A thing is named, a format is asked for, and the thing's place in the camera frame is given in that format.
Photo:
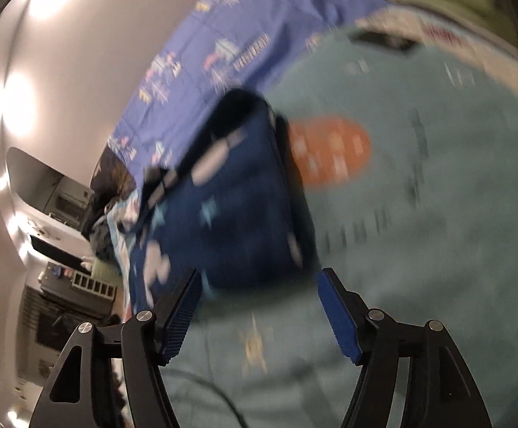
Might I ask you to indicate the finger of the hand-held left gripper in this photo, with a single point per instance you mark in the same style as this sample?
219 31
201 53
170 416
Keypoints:
157 189

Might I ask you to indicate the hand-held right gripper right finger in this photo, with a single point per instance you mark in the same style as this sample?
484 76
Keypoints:
339 316

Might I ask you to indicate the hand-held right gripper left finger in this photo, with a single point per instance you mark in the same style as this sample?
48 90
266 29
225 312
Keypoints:
180 316

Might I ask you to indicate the navy star print fleece pajama top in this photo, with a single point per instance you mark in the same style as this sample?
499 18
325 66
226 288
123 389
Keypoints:
250 214

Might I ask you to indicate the pile of dark clothes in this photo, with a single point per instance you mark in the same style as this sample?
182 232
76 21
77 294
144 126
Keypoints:
100 232

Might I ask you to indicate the dark printed headboard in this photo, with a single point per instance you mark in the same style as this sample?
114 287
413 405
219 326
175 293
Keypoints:
112 174

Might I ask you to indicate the white rack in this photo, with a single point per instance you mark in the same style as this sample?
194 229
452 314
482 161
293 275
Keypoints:
93 283

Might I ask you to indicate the purple tree print sheet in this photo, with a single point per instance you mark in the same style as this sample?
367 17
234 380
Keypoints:
241 31

